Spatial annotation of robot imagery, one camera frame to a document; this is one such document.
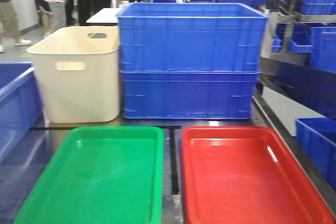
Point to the lower stacked blue crate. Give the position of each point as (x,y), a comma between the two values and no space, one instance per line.
(188,95)

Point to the stacked blue crate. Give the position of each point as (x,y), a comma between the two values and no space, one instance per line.
(191,37)
(188,95)

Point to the upper stacked blue crate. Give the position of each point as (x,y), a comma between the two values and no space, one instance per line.
(191,37)

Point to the cream plastic basket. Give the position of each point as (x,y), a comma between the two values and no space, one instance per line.
(77,72)

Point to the red plastic tray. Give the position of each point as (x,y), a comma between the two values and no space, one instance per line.
(245,174)

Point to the green plastic tray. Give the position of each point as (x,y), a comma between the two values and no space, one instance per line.
(101,174)

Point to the blue bin left edge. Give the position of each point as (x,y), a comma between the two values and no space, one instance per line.
(20,103)

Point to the blue bin lower right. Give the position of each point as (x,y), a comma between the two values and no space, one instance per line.
(316,136)

